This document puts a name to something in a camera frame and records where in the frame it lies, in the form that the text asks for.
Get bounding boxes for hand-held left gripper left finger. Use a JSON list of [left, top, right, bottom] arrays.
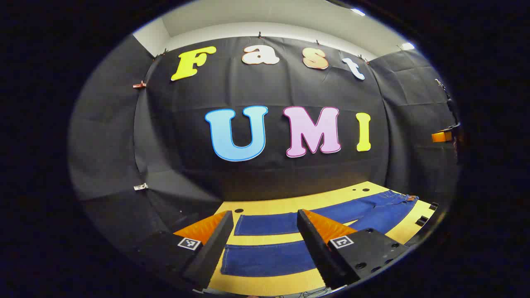
[[132, 210, 235, 291]]

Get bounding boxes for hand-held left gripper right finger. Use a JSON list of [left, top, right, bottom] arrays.
[[297, 209, 411, 290]]

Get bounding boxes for blue denim jeans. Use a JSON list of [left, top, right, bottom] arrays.
[[220, 190, 419, 277]]

